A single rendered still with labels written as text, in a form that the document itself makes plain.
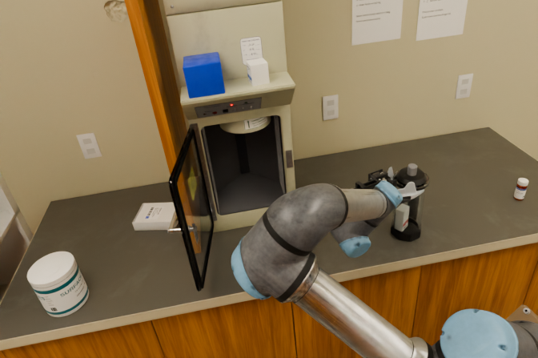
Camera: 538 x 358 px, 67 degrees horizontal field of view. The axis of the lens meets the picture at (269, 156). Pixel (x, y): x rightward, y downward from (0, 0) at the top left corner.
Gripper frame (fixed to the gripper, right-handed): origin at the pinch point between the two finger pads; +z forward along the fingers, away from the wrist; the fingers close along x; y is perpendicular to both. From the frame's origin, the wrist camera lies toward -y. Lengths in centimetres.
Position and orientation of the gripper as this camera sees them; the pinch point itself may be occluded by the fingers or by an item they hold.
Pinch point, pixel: (410, 184)
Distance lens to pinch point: 137.7
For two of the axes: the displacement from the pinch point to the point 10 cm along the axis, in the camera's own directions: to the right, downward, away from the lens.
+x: -4.1, -4.4, 8.0
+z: 9.1, -2.9, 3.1
